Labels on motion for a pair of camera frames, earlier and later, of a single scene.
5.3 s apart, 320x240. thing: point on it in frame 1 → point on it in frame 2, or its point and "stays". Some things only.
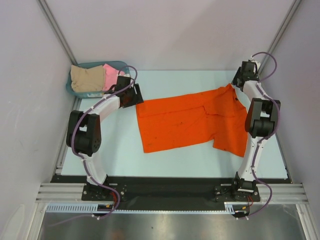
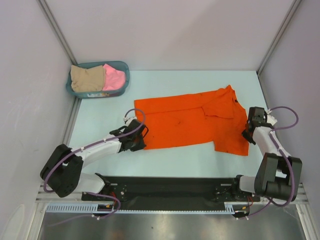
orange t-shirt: [218, 115] stays
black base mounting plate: [145, 192] stays
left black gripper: [137, 99] → [140, 145]
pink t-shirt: [110, 77] stays
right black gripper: [236, 77] → [245, 134]
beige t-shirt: [91, 79] stays
